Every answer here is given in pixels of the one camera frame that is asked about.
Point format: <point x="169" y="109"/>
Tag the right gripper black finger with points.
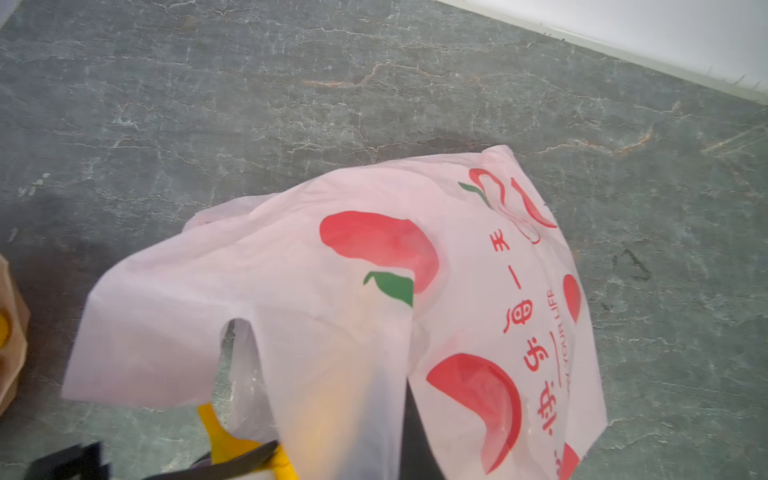
<point x="417" y="461"/>

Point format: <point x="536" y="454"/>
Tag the yellow banana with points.
<point x="226" y="447"/>

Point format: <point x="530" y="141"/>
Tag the pink wavy plate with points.
<point x="15" y="317"/>

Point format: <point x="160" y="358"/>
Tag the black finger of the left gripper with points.
<point x="85" y="462"/>

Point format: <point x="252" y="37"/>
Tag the pink plastic bag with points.
<point x="441" y="278"/>

